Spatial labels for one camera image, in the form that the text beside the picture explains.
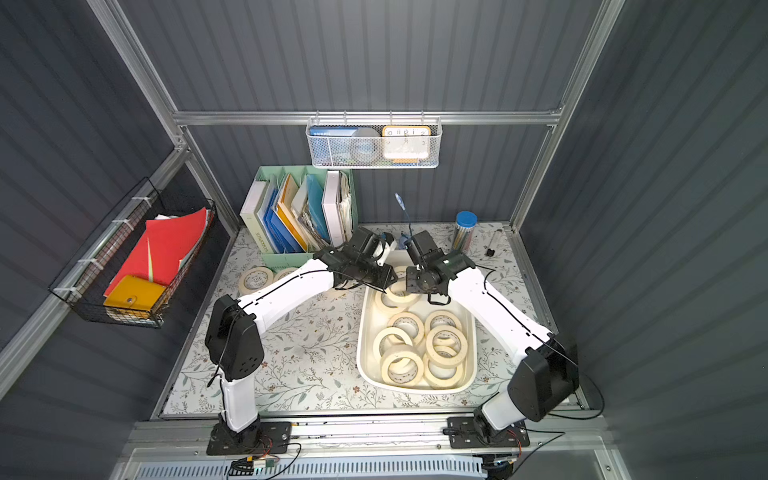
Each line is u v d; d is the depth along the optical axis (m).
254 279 1.05
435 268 0.55
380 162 0.88
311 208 0.94
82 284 0.61
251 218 0.89
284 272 1.03
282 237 0.97
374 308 0.96
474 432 0.70
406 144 0.89
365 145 0.91
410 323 0.92
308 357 0.87
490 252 1.11
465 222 0.96
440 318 0.92
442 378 0.80
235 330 0.50
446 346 0.85
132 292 0.66
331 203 0.92
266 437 0.73
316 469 0.77
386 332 0.85
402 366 0.80
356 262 0.67
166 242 0.79
